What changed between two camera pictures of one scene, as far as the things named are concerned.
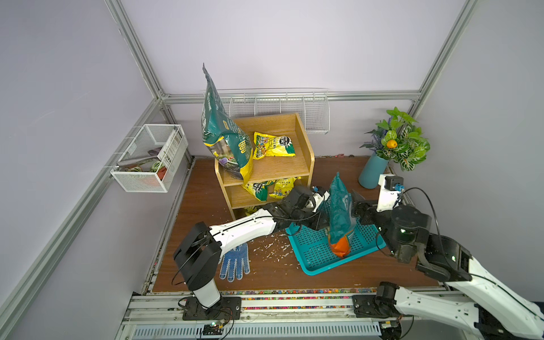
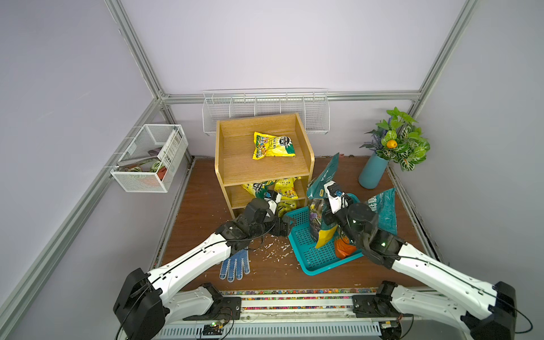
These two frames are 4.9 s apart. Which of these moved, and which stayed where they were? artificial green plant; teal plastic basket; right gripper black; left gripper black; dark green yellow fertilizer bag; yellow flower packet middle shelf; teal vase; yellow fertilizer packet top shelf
Moved: dark green yellow fertilizer bag; left gripper black; right gripper black
Stayed: artificial green plant; yellow fertilizer packet top shelf; teal vase; yellow flower packet middle shelf; teal plastic basket
